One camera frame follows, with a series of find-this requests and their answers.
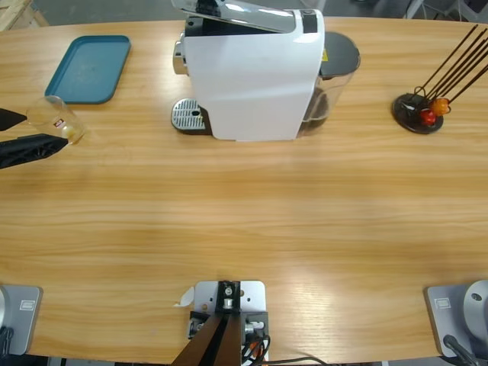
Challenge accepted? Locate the black capsule holder with rods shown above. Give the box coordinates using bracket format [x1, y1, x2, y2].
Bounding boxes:
[391, 24, 488, 135]

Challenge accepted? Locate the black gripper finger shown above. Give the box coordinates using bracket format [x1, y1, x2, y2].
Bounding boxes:
[0, 108, 28, 133]
[0, 132, 69, 171]

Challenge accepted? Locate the clear water tank black lid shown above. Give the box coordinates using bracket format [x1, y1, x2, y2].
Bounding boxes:
[297, 31, 361, 138]

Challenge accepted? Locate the black base cable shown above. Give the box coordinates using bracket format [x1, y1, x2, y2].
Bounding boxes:
[0, 326, 15, 356]
[441, 334, 482, 366]

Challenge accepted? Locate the white paper scrap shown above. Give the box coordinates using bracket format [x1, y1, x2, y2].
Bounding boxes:
[173, 286, 196, 308]

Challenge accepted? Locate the teal plastic tray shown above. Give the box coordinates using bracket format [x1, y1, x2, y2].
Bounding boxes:
[44, 34, 132, 105]

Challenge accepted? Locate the white background metal frame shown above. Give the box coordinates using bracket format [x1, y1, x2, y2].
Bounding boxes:
[403, 0, 488, 22]

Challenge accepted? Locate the clear drinking glass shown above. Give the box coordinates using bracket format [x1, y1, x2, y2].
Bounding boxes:
[25, 95, 87, 145]

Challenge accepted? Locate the silver coffee machine lever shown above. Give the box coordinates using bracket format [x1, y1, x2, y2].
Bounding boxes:
[170, 0, 302, 34]

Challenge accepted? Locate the metal drip tray grate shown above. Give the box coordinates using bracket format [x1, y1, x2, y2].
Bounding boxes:
[169, 98, 213, 136]

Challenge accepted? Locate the wooden pallet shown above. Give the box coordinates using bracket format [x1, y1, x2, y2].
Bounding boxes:
[0, 0, 50, 32]

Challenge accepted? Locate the white capsule coffee machine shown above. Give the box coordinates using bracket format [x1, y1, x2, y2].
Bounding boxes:
[169, 8, 326, 143]

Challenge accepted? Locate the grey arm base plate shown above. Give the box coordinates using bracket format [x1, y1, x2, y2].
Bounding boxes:
[424, 279, 488, 359]
[0, 284, 44, 356]

